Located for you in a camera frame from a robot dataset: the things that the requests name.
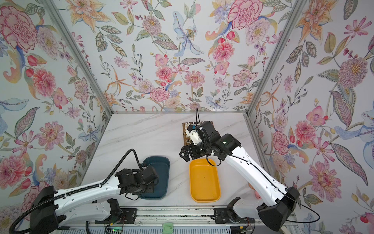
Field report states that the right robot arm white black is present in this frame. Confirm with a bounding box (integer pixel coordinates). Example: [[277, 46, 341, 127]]
[[180, 121, 300, 232]]

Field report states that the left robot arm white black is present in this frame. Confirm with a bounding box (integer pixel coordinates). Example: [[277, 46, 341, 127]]
[[29, 166, 159, 234]]

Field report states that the wooden chess board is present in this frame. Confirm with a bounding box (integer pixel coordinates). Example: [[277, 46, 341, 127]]
[[182, 121, 217, 146]]

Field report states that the dark teal plastic tray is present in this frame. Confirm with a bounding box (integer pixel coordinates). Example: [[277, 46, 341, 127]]
[[139, 156, 170, 200]]

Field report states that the yellow plastic tray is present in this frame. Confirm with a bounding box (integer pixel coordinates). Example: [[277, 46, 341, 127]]
[[190, 159, 221, 203]]

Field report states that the pink pig toy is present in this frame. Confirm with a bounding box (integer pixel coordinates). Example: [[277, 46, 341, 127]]
[[255, 191, 262, 199]]

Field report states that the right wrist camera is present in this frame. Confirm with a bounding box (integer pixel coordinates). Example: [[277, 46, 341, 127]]
[[186, 125, 202, 145]]

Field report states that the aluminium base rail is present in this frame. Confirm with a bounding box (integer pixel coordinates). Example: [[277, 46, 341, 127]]
[[46, 206, 299, 229]]

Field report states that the green clip on rail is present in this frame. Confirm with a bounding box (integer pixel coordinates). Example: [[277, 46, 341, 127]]
[[162, 223, 174, 234]]

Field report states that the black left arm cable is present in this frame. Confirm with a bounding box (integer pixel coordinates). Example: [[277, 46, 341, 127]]
[[8, 148, 142, 234]]

